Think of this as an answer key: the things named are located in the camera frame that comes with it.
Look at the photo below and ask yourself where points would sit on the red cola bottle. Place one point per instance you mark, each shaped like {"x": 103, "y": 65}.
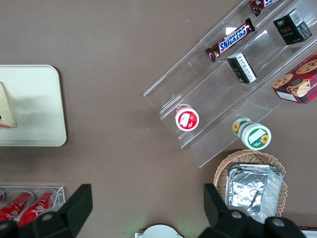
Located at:
{"x": 37, "y": 210}
{"x": 15, "y": 207}

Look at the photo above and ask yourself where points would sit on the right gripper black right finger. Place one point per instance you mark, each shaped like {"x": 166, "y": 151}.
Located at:
{"x": 218, "y": 205}

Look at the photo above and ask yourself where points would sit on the red lid yogurt cup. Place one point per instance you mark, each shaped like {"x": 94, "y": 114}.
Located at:
{"x": 187, "y": 119}

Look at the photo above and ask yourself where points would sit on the small black carton box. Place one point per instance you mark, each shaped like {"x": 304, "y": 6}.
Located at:
{"x": 292, "y": 27}
{"x": 242, "y": 68}

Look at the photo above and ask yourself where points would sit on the light wicker basket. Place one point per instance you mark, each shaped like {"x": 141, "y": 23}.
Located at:
{"x": 220, "y": 173}

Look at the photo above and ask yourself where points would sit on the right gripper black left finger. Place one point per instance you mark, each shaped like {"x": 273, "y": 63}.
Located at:
{"x": 74, "y": 208}

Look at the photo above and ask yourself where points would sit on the stacked aluminium foil containers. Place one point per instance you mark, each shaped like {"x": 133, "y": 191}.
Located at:
{"x": 250, "y": 191}

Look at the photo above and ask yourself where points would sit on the Snickers chocolate bar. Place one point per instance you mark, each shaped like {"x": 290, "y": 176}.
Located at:
{"x": 231, "y": 41}
{"x": 262, "y": 5}

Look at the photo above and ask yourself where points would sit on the cream rectangular serving tray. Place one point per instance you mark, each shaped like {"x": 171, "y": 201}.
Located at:
{"x": 37, "y": 106}

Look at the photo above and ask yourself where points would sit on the clear acrylic bottle rack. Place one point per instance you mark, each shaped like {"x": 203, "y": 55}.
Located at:
{"x": 60, "y": 196}

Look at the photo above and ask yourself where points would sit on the triangular sandwich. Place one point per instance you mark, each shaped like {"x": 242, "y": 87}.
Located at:
{"x": 6, "y": 109}

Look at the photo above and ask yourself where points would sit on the red plaid cookie box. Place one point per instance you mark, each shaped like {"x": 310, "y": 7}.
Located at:
{"x": 299, "y": 84}

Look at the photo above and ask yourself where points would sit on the clear acrylic stepped stand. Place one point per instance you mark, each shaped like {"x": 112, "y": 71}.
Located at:
{"x": 223, "y": 104}

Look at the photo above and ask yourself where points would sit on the green lid yogurt cup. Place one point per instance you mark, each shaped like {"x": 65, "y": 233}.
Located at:
{"x": 255, "y": 136}

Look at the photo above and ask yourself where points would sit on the white rectangular snack tray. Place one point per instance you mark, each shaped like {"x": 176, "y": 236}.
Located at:
{"x": 309, "y": 233}

